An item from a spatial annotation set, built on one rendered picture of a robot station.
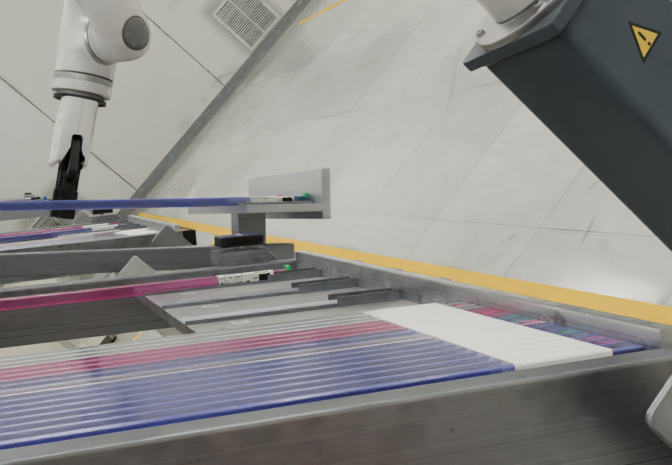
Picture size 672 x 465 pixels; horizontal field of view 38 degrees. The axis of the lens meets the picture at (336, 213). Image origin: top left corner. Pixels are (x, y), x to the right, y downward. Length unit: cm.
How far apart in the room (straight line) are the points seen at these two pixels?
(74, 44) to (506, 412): 107
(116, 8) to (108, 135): 720
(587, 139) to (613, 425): 82
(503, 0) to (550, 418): 79
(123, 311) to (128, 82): 755
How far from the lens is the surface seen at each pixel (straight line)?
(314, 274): 106
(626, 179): 135
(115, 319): 111
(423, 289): 82
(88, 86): 144
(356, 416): 45
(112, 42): 139
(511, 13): 123
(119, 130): 858
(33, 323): 110
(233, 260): 113
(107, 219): 256
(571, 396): 50
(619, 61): 122
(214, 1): 886
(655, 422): 48
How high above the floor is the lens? 104
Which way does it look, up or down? 16 degrees down
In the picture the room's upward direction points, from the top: 49 degrees counter-clockwise
